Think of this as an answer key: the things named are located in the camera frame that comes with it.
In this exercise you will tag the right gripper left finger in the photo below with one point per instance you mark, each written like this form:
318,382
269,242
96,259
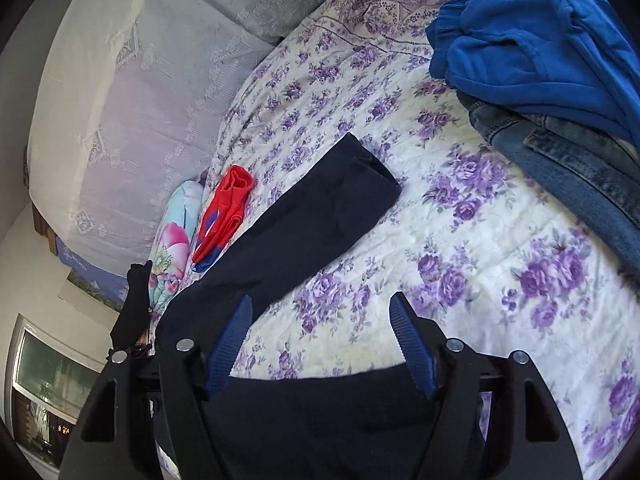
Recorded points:
114,436

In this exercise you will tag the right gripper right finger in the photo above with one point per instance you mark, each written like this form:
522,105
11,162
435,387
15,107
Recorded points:
494,417

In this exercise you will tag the dark navy pants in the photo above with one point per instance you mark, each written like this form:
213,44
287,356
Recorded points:
371,425

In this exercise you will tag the black garment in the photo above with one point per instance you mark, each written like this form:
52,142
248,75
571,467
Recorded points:
134,318

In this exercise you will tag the blue patterned pillow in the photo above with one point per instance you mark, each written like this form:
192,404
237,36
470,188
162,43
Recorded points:
110,289

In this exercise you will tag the purple floral bed quilt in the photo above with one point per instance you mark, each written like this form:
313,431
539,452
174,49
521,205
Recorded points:
472,242

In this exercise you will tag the turquoise floral folded blanket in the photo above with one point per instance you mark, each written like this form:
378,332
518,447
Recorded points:
172,245

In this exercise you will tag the red and blue small garment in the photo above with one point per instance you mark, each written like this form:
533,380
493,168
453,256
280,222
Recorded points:
222,217

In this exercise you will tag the blue denim jeans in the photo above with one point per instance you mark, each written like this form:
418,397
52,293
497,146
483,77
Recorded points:
589,172

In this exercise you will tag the white lace bed cover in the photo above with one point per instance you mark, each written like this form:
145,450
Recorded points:
129,106

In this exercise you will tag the blue and red hoodie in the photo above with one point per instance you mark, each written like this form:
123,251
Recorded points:
568,59

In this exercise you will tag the window with white frame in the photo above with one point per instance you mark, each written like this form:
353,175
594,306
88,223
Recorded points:
47,384

